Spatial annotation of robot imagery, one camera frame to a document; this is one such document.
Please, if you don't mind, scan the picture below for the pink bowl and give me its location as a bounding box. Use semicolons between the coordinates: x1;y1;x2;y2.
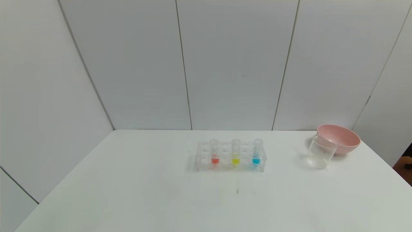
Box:
316;124;361;155

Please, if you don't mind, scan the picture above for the test tube with yellow pigment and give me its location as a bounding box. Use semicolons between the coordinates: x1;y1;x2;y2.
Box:
231;139;241;166

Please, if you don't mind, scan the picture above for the test tube with blue pigment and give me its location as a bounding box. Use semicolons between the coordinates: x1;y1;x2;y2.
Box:
252;138;264;166

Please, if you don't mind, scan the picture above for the clear plastic measuring beaker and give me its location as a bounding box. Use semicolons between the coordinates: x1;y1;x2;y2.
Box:
306;134;339;170

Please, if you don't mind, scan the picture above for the clear acrylic test tube rack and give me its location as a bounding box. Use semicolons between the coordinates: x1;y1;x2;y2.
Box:
196;140;267;172

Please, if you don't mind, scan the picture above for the test tube with red pigment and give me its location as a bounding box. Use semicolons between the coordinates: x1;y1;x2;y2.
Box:
209;139;220;166

